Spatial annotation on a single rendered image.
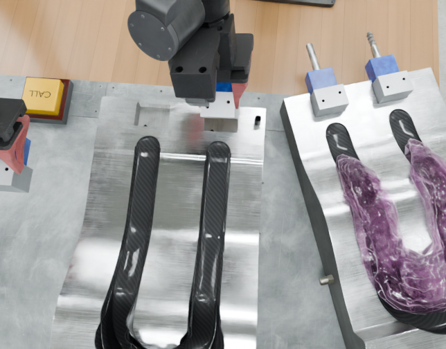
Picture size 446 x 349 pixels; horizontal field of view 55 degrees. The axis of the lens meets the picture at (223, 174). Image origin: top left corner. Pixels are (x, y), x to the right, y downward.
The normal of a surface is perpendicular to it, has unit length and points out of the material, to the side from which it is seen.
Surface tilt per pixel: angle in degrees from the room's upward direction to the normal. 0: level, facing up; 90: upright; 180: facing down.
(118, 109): 0
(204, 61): 22
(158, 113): 0
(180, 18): 50
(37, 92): 0
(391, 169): 29
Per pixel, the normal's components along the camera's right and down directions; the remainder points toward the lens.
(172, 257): 0.04, -0.65
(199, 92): -0.14, 0.81
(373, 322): 0.00, -0.25
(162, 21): -0.49, 0.73
